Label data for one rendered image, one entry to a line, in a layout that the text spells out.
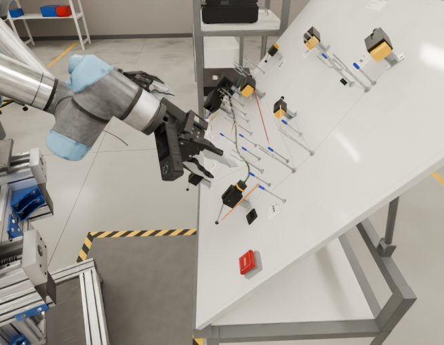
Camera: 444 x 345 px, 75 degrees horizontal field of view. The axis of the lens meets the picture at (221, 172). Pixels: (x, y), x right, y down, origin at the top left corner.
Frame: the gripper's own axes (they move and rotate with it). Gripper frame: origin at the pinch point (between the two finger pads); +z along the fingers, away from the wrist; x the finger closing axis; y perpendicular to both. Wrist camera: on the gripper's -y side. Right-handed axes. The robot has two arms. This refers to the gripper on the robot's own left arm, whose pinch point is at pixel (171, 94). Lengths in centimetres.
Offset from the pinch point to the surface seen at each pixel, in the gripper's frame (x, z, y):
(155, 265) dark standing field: -131, 24, -33
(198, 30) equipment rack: 21, 7, -54
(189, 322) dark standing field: -127, 46, 9
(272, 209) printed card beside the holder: -10, 34, 48
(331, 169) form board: 10, 40, 53
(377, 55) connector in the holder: 37, 40, 45
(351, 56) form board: 35, 47, 23
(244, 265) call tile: -21, 27, 60
